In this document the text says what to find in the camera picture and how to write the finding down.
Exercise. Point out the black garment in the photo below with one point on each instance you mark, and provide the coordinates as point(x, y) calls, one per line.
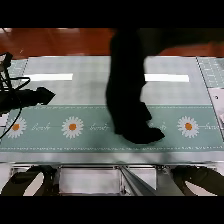
point(128, 100)

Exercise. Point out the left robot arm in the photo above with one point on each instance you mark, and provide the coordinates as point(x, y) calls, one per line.
point(30, 96)

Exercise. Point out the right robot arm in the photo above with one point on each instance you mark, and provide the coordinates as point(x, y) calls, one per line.
point(191, 178)

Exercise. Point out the silver frame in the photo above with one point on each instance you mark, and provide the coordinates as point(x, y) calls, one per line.
point(90, 180)

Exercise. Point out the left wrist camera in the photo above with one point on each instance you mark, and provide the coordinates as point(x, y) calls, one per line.
point(4, 61)

